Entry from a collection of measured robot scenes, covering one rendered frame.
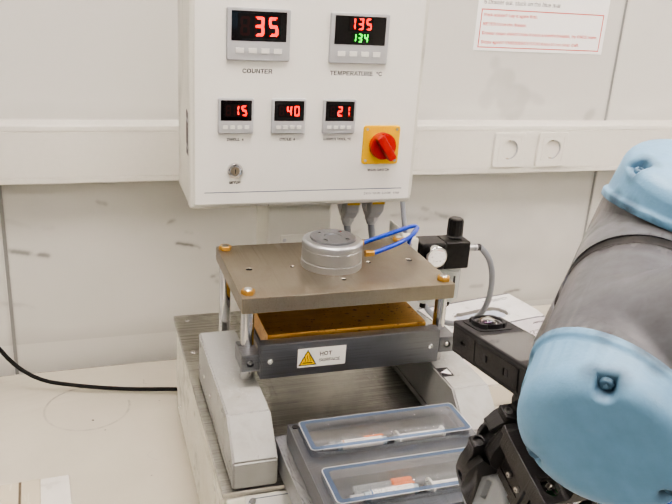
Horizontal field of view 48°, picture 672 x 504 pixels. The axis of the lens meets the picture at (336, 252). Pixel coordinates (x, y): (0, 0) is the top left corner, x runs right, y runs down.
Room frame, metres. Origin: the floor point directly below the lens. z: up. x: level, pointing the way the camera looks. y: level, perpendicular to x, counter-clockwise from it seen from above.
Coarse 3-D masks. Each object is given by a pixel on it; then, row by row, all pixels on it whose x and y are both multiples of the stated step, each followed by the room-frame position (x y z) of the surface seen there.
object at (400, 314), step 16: (384, 304) 0.91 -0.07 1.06; (400, 304) 0.91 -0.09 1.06; (256, 320) 0.85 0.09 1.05; (272, 320) 0.84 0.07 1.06; (288, 320) 0.84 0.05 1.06; (304, 320) 0.84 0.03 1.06; (320, 320) 0.85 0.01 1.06; (336, 320) 0.85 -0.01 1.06; (352, 320) 0.85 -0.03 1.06; (368, 320) 0.86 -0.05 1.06; (384, 320) 0.86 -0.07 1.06; (400, 320) 0.86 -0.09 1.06; (416, 320) 0.87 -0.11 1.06; (256, 336) 0.85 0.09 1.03; (272, 336) 0.80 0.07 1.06; (288, 336) 0.81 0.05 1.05
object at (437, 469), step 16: (352, 464) 0.63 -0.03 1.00; (368, 464) 0.63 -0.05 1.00; (384, 464) 0.64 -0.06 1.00; (400, 464) 0.64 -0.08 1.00; (416, 464) 0.64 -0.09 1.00; (432, 464) 0.64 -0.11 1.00; (448, 464) 0.64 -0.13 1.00; (336, 480) 0.61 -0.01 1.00; (352, 480) 0.61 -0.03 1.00; (368, 480) 0.61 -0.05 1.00; (384, 480) 0.61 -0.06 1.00; (400, 480) 0.61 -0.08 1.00; (416, 480) 0.61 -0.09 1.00; (432, 480) 0.62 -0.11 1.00; (448, 480) 0.62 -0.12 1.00; (336, 496) 0.58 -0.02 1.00; (352, 496) 0.58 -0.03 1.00; (368, 496) 0.58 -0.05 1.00
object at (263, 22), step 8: (240, 16) 0.99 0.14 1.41; (248, 16) 1.00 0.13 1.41; (256, 16) 1.00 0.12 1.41; (264, 16) 1.00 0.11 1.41; (272, 16) 1.01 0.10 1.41; (280, 16) 1.01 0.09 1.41; (240, 24) 0.99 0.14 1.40; (248, 24) 1.00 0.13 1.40; (256, 24) 1.00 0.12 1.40; (264, 24) 1.00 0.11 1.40; (272, 24) 1.01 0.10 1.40; (280, 24) 1.01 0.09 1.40; (240, 32) 0.99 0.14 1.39; (248, 32) 1.00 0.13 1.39; (256, 32) 1.00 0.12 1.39; (264, 32) 1.00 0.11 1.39; (272, 32) 1.01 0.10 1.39; (280, 32) 1.01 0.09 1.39
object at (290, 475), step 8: (280, 440) 0.72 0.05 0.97; (280, 448) 0.70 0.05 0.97; (288, 448) 0.70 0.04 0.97; (280, 456) 0.69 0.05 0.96; (288, 456) 0.69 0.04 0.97; (280, 464) 0.69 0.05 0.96; (288, 464) 0.67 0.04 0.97; (280, 472) 0.69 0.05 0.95; (288, 472) 0.66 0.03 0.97; (296, 472) 0.66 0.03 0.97; (288, 480) 0.66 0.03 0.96; (296, 480) 0.65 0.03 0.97; (288, 488) 0.66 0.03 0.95; (296, 488) 0.63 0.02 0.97; (304, 488) 0.63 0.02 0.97; (296, 496) 0.63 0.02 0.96; (304, 496) 0.62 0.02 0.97
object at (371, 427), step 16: (352, 416) 0.72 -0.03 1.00; (368, 416) 0.72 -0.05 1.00; (384, 416) 0.72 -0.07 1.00; (400, 416) 0.73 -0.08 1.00; (416, 416) 0.73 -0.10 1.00; (432, 416) 0.73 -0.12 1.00; (448, 416) 0.73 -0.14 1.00; (304, 432) 0.68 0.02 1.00; (320, 432) 0.69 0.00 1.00; (336, 432) 0.69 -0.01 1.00; (352, 432) 0.69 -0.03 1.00; (368, 432) 0.69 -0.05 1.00; (384, 432) 0.69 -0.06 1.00; (400, 432) 0.69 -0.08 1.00; (416, 432) 0.70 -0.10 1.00; (432, 432) 0.70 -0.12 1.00; (320, 448) 0.66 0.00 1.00
